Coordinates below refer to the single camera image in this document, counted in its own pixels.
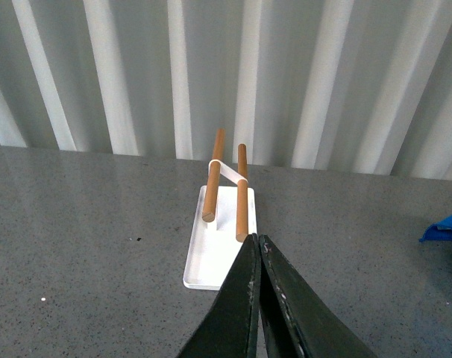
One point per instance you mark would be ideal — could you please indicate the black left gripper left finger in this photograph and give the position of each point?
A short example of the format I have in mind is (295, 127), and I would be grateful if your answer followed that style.
(230, 327)

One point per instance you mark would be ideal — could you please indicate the white towel rack wooden bars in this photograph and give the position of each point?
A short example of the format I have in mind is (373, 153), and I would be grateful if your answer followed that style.
(224, 216)

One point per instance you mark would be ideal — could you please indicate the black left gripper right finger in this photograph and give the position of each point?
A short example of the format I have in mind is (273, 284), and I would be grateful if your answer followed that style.
(296, 322)

